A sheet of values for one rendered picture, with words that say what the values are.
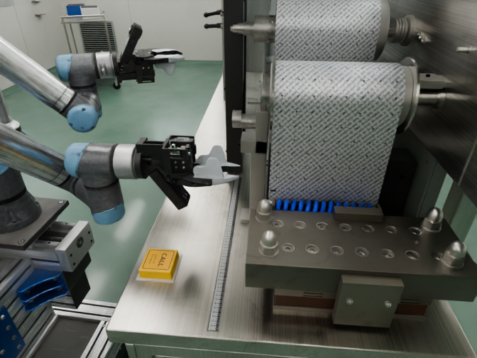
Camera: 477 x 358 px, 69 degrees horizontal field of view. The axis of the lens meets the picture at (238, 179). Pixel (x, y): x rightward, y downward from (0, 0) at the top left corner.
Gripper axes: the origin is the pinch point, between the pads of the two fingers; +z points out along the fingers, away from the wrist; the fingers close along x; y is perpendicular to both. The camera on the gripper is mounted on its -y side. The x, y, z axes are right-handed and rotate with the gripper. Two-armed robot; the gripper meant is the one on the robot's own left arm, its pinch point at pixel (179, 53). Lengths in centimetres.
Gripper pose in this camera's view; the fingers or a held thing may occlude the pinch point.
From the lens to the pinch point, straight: 116.3
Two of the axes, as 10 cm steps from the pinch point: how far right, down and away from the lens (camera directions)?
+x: 3.0, 6.1, -7.3
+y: -0.4, 7.8, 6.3
